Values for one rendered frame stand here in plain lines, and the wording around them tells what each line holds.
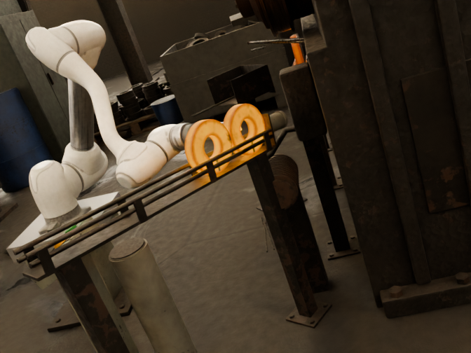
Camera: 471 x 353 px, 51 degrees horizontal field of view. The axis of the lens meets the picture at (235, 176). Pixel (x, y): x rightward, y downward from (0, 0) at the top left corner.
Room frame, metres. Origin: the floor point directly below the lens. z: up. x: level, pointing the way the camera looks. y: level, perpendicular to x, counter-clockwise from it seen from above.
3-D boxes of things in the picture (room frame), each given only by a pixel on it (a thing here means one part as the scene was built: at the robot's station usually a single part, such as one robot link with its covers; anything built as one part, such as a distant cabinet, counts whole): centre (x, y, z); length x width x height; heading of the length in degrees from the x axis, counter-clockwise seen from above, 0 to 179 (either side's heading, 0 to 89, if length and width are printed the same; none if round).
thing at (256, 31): (4.65, -0.31, 0.39); 1.03 x 0.83 x 0.79; 81
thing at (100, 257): (2.06, 0.77, 0.15); 0.40 x 0.40 x 0.31; 76
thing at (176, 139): (1.64, 0.11, 0.69); 0.09 x 0.06 x 0.09; 132
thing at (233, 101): (2.36, -0.17, 0.36); 0.26 x 0.20 x 0.72; 22
